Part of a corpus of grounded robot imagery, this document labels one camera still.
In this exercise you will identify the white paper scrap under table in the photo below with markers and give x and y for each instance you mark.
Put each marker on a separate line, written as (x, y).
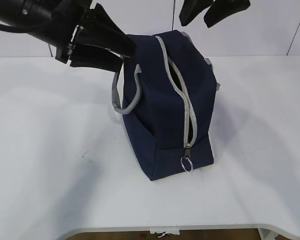
(161, 232)

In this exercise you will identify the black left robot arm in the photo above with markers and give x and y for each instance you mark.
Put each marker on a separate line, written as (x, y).
(36, 18)

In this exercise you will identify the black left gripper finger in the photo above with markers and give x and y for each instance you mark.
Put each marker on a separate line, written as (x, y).
(87, 56)
(97, 29)

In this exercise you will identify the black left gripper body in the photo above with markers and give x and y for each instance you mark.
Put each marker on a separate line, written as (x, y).
(67, 21)

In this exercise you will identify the navy and white lunch bag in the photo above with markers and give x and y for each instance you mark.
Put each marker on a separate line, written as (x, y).
(168, 99)

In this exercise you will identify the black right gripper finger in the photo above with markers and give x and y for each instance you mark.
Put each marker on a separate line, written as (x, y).
(191, 8)
(221, 9)

